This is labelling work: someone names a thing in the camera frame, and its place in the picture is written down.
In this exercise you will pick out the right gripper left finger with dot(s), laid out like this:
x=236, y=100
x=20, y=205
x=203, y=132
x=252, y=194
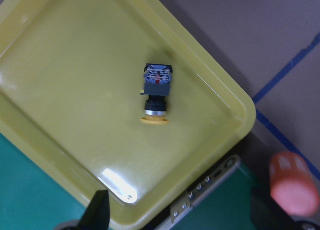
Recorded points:
x=97, y=214

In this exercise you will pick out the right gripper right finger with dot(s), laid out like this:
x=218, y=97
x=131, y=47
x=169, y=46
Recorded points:
x=266, y=214

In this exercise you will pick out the orange cylinder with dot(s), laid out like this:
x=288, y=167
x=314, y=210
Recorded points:
x=292, y=186

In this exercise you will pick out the yellow mushroom push button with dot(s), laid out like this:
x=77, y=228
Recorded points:
x=157, y=84

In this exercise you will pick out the green conveyor belt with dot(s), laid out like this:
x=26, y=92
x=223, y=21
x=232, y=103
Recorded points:
x=218, y=200

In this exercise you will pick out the green plastic tray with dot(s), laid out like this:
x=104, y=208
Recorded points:
x=29, y=198

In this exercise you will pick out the yellow plastic tray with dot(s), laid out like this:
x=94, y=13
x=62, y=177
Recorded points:
x=71, y=73

